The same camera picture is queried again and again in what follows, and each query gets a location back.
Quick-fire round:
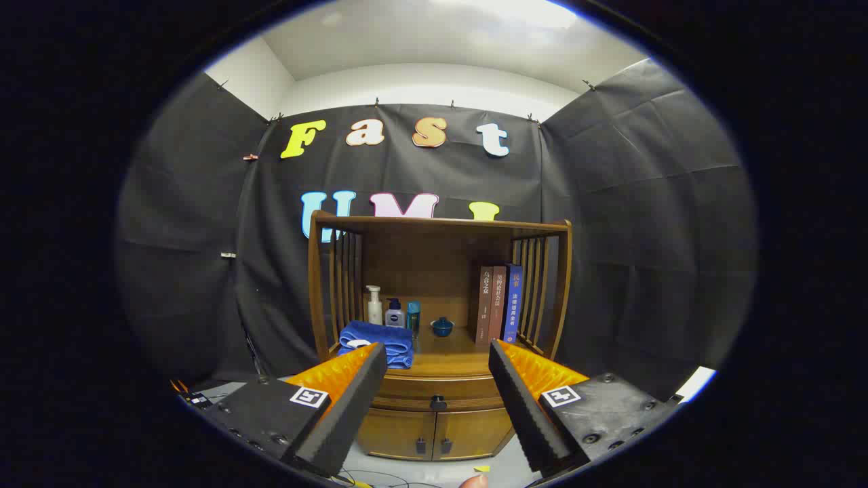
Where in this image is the blue book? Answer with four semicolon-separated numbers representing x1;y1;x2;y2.
503;264;524;344

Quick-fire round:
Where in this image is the wooden cabinet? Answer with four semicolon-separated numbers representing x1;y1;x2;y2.
309;210;574;463

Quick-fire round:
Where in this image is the wooden cabinet door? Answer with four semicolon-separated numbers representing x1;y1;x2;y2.
357;407;437;462
433;407;515;462

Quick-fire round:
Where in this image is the wooden drawer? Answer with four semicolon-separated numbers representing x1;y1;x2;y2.
372;374;507;412

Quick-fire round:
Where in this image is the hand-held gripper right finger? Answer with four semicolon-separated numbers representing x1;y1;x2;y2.
488;339;672;476

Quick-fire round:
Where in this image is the folded blue towel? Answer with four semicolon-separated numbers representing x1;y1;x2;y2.
337;321;416;370

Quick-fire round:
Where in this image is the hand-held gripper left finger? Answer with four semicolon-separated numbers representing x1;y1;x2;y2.
202;342;389;478

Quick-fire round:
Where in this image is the black floor cable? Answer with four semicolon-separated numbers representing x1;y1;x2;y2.
342;468;441;488

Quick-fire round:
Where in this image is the reddish brown book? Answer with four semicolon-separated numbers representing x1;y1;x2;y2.
490;266;508;343

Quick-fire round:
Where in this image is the wooden countertop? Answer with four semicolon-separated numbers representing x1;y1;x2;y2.
332;327;545;379

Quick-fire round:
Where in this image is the dark brown book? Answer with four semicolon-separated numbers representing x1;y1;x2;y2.
475;266;494;348

